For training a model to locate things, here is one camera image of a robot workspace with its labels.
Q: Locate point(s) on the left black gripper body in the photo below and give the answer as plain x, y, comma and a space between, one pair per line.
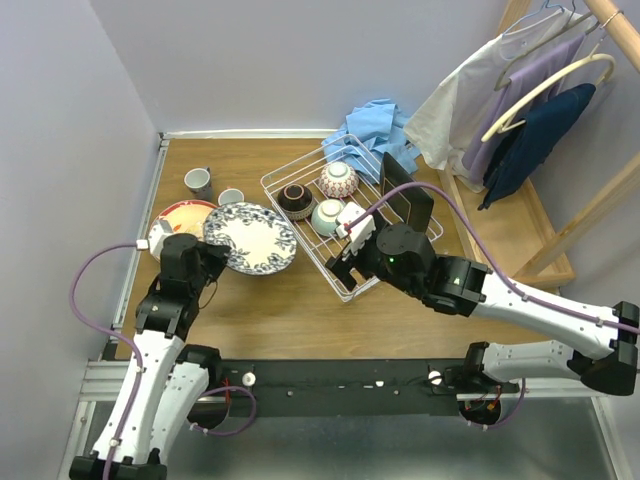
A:
210, 256

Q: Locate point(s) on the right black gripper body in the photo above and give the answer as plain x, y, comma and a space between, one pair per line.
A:
367, 263

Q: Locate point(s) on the red teal plate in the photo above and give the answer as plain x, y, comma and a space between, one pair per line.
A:
165, 212

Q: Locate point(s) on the black square plate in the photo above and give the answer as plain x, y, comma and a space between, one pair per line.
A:
414, 204

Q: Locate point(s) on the pink mug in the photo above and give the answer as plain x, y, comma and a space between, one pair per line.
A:
230, 195

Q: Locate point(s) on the grey mug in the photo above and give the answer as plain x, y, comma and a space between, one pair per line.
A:
198, 182

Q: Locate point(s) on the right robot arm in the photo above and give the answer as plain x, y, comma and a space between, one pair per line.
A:
596, 345

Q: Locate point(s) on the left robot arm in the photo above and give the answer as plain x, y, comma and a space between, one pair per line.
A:
165, 375

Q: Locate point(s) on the wooden clothes rack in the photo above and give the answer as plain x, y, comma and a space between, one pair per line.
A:
575, 224

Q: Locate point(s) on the light green ribbed bowl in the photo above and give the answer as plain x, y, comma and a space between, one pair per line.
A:
324, 216

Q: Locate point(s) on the red white patterned bowl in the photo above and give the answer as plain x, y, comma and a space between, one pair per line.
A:
338, 180

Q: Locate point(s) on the dark brown bowl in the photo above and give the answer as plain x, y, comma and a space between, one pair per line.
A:
296, 201

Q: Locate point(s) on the light blue cloth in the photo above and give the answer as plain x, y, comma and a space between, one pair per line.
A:
367, 134

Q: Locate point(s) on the white t-shirt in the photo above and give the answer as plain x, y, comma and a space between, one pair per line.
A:
449, 126

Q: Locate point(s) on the navy blue garment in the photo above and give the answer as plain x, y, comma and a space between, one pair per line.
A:
528, 145

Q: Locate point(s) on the grey clothes hanger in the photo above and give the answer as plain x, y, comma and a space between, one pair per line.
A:
502, 81

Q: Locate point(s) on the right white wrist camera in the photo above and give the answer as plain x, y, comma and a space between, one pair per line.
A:
354, 226

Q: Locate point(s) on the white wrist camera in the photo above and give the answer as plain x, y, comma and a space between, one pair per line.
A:
153, 243
354, 226

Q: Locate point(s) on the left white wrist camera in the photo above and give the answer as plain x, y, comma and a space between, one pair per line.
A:
153, 243

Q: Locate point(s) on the white wire dish rack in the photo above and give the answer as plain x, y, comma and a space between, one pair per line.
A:
311, 171

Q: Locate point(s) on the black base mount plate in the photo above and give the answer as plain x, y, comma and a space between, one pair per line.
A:
374, 387

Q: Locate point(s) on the blue wire hanger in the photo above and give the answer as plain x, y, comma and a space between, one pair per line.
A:
529, 28

